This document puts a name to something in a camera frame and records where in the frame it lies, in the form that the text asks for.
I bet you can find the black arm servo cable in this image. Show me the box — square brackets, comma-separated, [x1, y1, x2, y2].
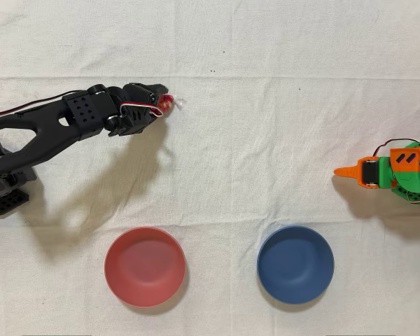
[118, 100, 162, 116]

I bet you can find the orange arm servo cable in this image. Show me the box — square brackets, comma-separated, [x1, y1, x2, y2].
[372, 138, 420, 158]

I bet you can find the white tablecloth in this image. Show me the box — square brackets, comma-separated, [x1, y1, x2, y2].
[0, 0, 420, 336]

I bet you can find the blue bowl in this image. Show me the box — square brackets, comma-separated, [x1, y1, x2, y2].
[255, 224, 335, 305]

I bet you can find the red candy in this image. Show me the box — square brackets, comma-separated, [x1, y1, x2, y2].
[155, 93, 187, 113]

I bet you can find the red bowl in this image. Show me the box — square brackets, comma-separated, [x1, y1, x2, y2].
[104, 225, 187, 308]

